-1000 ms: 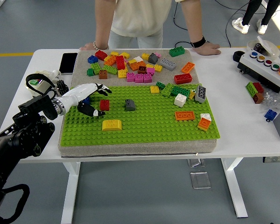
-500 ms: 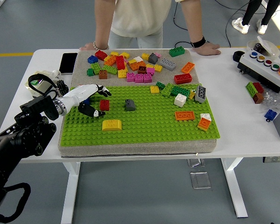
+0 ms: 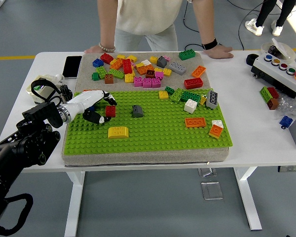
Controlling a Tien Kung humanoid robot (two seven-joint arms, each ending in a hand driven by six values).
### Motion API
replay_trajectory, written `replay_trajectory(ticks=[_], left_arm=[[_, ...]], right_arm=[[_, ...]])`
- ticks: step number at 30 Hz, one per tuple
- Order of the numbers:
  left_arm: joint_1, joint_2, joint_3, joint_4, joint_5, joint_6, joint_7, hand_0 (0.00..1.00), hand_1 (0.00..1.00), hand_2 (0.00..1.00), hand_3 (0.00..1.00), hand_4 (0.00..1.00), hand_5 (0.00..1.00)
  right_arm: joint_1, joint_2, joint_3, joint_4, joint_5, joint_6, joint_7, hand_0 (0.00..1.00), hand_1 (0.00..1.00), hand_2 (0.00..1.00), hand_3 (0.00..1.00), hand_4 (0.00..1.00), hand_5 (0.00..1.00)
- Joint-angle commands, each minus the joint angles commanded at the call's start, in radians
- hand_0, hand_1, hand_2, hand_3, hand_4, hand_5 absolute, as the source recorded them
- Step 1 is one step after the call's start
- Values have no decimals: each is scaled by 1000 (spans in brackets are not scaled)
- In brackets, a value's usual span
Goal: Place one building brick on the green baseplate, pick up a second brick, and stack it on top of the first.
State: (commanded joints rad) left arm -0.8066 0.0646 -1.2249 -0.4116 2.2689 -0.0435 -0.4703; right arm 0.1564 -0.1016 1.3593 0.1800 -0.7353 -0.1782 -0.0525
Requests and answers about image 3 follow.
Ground person's right hand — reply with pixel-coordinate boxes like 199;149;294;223
84;45;101;54

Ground person's left hand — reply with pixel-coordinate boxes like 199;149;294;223
203;44;234;59

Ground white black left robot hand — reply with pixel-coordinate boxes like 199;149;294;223
66;89;118;125

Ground red square brick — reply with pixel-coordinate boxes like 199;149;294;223
105;105;116;118
100;53;114;65

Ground yellow curved brick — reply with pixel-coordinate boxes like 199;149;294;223
107;125;129;140

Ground grey sloped brick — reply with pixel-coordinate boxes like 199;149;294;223
156;56;168;68
131;105;144;118

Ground dark green long brick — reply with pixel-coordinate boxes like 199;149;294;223
179;90;202;104
179;49;197;61

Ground lime green long brick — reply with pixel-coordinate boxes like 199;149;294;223
107;69;125;80
169;88;185;103

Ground red long brick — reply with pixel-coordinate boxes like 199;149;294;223
184;78;204;90
266;86;280;99
122;58;133;75

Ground grey long brick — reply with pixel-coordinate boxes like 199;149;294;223
168;61;187;76
205;90;219;110

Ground orange brick on yellow plate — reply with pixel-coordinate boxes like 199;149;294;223
208;124;223;139

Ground green studded baseplate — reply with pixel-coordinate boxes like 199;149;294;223
62;88;234;156

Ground black wristwatch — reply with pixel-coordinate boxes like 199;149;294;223
201;37;219;51

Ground black gear wheel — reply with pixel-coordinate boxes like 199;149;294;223
59;84;73;103

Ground black smartphone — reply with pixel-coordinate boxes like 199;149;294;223
62;55;82;79

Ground black round roll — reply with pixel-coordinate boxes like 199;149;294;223
246;53;260;67

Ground small white plastic piece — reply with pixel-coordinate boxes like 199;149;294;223
54;73;66;86

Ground person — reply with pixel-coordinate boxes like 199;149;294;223
245;0;296;37
113;0;194;52

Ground white control box coloured buttons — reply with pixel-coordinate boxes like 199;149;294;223
251;52;296;99

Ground white round lidded container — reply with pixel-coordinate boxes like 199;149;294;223
260;38;296;61

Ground grey cushion mat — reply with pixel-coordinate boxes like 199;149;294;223
61;51;230;168

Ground clear plastic wrap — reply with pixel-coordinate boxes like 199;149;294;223
275;95;296;117

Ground white table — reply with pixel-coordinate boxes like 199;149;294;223
0;50;296;232

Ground clear floor plate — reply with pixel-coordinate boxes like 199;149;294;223
198;167;218;177
200;182;224;200

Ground table control panel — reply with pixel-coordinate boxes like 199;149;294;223
277;165;296;173

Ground beaded bracelet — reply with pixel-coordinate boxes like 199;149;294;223
98;42;116;53

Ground black floor cable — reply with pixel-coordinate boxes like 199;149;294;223
182;9;226;52
237;0;265;51

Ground beige red-green switch box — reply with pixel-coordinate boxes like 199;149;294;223
26;74;57;104

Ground blue brick keychain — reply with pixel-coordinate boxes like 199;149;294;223
279;115;294;129

